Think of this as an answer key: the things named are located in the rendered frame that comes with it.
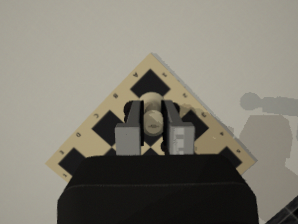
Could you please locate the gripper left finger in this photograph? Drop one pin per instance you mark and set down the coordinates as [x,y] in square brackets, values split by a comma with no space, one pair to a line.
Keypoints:
[128,136]

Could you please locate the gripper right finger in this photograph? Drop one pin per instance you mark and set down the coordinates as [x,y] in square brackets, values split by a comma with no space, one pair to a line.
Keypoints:
[178,136]

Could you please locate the white chess piece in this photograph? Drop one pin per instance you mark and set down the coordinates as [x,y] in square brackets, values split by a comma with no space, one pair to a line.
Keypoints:
[153,120]

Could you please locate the beige and black chessboard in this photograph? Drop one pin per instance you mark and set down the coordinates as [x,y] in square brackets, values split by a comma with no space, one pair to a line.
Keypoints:
[96,135]

